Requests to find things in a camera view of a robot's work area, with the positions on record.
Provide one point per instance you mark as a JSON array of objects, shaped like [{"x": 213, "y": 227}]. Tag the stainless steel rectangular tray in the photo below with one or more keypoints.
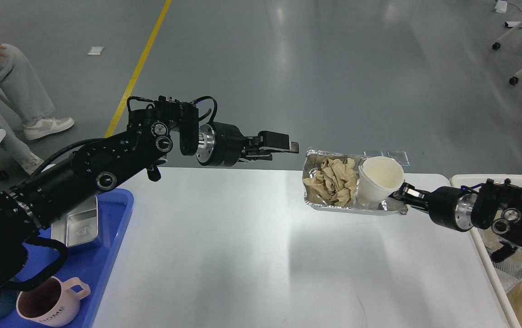
[{"x": 79, "y": 229}]

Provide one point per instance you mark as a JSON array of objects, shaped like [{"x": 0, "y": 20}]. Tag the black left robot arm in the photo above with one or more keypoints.
[{"x": 98, "y": 165}]

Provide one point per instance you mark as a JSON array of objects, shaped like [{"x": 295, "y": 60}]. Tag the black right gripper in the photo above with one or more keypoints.
[{"x": 447, "y": 207}]

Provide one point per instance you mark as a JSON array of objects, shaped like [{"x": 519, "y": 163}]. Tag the aluminium foil container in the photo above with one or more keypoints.
[{"x": 313, "y": 158}]

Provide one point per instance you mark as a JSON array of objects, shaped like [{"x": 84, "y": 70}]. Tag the clear floor plate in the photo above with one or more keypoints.
[
  {"x": 400, "y": 156},
  {"x": 371, "y": 154}
]

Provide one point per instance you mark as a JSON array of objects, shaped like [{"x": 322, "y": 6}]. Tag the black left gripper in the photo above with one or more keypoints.
[{"x": 224, "y": 145}]

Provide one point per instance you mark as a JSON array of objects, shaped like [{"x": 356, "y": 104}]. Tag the white paper cup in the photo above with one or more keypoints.
[{"x": 379, "y": 177}]

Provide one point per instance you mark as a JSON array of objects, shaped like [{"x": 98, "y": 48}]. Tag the person in grey trousers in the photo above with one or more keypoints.
[{"x": 29, "y": 100}]

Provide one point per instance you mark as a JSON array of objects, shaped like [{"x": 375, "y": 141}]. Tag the pink ceramic mug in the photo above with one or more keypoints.
[{"x": 54, "y": 303}]

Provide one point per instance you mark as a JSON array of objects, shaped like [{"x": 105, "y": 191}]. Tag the clear floor plate left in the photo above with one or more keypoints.
[{"x": 371, "y": 154}]

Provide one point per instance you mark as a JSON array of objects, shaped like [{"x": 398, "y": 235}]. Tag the brown paper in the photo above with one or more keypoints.
[{"x": 335, "y": 181}]

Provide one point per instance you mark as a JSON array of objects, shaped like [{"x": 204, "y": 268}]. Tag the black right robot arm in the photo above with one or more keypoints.
[{"x": 488, "y": 205}]

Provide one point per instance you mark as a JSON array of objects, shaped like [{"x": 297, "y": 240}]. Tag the foil container in bin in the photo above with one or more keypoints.
[{"x": 509, "y": 273}]

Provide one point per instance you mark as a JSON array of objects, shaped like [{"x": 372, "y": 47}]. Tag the clear floor plate right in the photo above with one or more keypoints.
[{"x": 400, "y": 156}]

